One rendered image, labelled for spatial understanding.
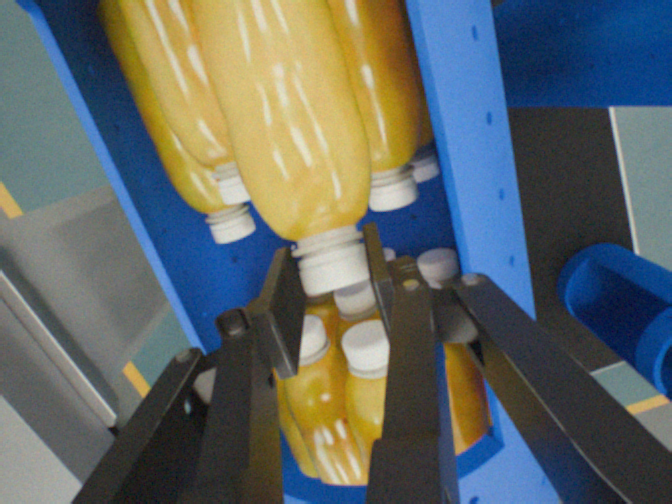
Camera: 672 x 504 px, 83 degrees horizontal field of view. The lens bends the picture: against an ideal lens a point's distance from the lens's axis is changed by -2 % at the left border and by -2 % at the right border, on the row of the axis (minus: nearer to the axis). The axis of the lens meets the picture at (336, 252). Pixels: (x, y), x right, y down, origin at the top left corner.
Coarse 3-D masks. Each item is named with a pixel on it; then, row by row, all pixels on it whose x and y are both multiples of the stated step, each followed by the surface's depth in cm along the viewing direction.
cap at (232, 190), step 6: (228, 180) 27; (234, 180) 27; (240, 180) 27; (222, 186) 28; (228, 186) 28; (234, 186) 27; (240, 186) 27; (222, 192) 28; (228, 192) 28; (234, 192) 27; (240, 192) 27; (246, 192) 27; (228, 198) 28; (234, 198) 28; (240, 198) 28; (246, 198) 28; (228, 204) 28
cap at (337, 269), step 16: (320, 256) 19; (336, 256) 19; (352, 256) 19; (304, 272) 20; (320, 272) 19; (336, 272) 19; (352, 272) 19; (368, 272) 20; (304, 288) 20; (320, 288) 19; (336, 288) 19
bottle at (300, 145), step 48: (192, 0) 20; (240, 0) 17; (288, 0) 18; (240, 48) 18; (288, 48) 17; (336, 48) 19; (240, 96) 18; (288, 96) 17; (336, 96) 18; (240, 144) 19; (288, 144) 17; (336, 144) 18; (288, 192) 18; (336, 192) 18; (336, 240) 19
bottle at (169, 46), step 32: (128, 0) 22; (160, 0) 22; (160, 32) 23; (192, 32) 23; (160, 64) 24; (192, 64) 23; (160, 96) 25; (192, 96) 24; (192, 128) 25; (224, 128) 25; (224, 160) 27
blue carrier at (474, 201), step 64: (64, 0) 27; (448, 0) 17; (64, 64) 25; (448, 64) 18; (128, 128) 31; (448, 128) 18; (128, 192) 28; (448, 192) 20; (512, 192) 24; (192, 256) 36; (256, 256) 43; (512, 256) 24; (192, 320) 32; (512, 448) 26
